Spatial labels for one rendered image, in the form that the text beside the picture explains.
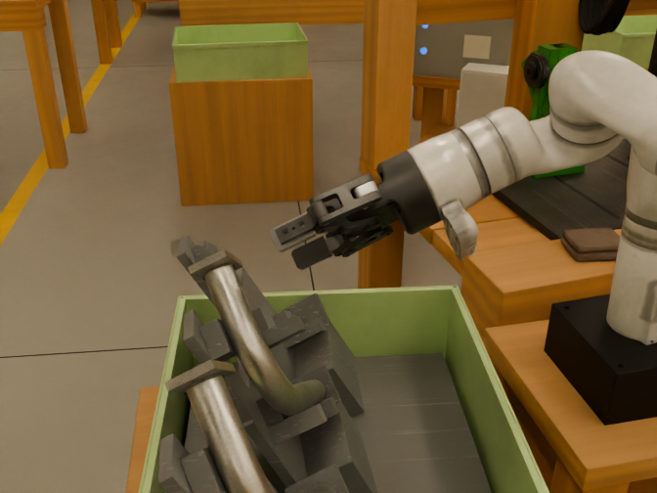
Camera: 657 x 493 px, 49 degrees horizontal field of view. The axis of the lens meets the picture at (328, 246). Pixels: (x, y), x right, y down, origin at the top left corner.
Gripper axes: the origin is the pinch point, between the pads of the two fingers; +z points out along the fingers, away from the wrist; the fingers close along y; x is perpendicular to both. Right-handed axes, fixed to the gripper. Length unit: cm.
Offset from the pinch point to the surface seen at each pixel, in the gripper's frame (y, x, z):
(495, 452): -27.1, 26.5, -9.8
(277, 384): -2.3, 10.9, 6.6
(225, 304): 0.5, 2.2, 7.7
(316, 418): -9.3, 14.8, 5.7
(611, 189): -91, -8, -58
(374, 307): -41.1, 1.8, -3.4
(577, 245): -63, 4, -39
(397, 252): -113, -20, -12
